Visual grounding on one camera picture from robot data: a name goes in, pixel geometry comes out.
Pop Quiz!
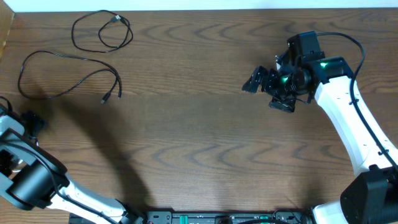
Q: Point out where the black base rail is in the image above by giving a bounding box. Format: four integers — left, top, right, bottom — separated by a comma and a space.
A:
118, 208, 316, 224

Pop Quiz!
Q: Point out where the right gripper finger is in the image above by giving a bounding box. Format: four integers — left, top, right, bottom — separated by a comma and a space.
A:
269, 98, 295, 113
242, 66, 269, 93

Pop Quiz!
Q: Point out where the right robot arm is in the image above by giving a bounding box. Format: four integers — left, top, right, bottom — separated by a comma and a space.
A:
242, 31, 397, 223

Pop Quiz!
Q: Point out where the long black cable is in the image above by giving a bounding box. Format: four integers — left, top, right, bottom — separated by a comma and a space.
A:
17, 50, 123, 105

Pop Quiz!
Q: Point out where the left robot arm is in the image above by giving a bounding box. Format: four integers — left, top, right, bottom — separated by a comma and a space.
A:
1, 97, 147, 223

